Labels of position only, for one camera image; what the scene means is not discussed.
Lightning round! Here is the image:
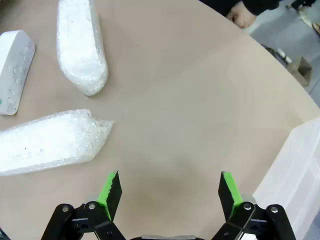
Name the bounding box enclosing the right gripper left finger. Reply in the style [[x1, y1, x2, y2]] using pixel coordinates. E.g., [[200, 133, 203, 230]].
[[46, 169, 128, 240]]

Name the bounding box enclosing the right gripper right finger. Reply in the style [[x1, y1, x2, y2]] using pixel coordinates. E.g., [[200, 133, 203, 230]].
[[212, 171, 297, 240]]

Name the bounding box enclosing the bubble clock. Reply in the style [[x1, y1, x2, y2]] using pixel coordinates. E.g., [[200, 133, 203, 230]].
[[0, 108, 115, 177], [56, 0, 109, 97]]

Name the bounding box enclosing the white unwrapped digital clock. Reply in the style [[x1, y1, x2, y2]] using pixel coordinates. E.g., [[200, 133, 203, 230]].
[[0, 29, 36, 116]]

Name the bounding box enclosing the person left forearm black sleeve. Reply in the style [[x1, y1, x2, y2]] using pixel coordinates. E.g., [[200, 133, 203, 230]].
[[199, 0, 301, 17]]

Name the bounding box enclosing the person left hand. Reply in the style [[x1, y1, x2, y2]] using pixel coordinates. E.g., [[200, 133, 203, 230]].
[[225, 3, 258, 29]]

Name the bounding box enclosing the clear plastic container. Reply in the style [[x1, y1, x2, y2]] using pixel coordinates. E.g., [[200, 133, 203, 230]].
[[251, 117, 320, 240]]

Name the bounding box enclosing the small cardboard box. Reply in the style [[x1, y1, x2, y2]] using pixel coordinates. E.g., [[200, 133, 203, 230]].
[[287, 56, 313, 88]]

